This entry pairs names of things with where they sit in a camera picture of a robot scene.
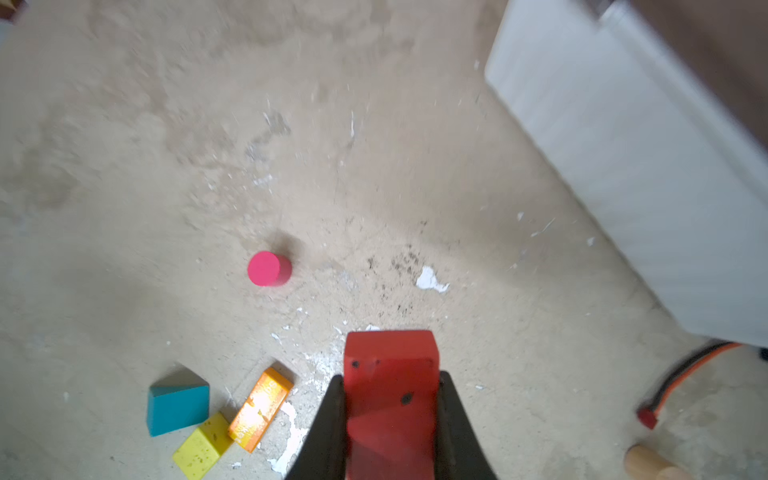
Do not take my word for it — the orange supermarket block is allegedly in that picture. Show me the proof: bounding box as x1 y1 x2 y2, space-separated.
228 367 294 453

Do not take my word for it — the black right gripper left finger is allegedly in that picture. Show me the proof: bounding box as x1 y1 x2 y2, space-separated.
285 375 347 480

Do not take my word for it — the lime green cube block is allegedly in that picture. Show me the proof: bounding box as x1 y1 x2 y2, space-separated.
172 412 233 480

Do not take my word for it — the pink cylinder block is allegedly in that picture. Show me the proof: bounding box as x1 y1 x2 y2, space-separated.
247 251 293 287

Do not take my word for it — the white toolbox brown lid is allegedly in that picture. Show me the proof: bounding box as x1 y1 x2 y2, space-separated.
485 1 767 347

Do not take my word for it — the red rectangular block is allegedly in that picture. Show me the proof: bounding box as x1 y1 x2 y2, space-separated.
343 330 439 479

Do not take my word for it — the natural wood cylinder block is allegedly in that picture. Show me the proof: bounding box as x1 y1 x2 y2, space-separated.
623 444 693 480

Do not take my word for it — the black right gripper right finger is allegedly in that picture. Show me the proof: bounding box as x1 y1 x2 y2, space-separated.
434 371 497 480

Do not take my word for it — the teal roof block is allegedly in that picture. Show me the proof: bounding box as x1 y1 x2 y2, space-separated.
146 365 210 437

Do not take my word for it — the red black power cable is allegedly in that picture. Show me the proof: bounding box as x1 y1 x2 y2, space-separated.
635 340 745 431

